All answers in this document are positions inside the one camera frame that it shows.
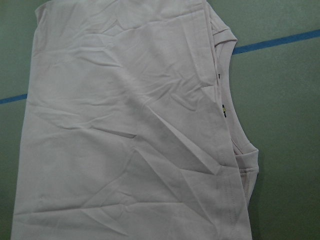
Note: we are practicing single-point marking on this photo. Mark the pink Snoopy t-shirt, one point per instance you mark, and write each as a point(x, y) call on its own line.
point(129, 131)

